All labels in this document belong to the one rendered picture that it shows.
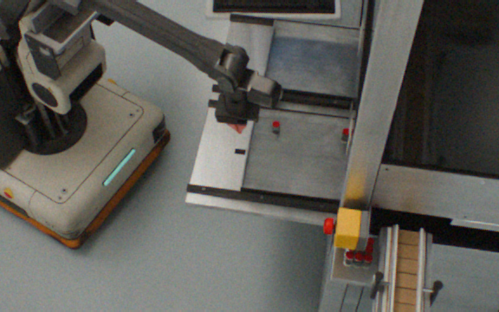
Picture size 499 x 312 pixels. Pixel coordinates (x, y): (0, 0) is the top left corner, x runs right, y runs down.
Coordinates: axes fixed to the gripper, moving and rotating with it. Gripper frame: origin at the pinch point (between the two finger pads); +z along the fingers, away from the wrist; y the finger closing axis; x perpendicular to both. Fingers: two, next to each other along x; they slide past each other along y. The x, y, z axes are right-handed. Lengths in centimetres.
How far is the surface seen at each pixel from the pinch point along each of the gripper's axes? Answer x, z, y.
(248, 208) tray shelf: -9.2, 21.6, 2.6
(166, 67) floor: 106, 106, -59
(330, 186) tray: 0.7, 22.0, 23.0
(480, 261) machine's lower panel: -11, 30, 63
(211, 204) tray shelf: -9.6, 21.2, -7.0
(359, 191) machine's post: -11.7, 2.4, 30.1
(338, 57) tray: 46, 21, 20
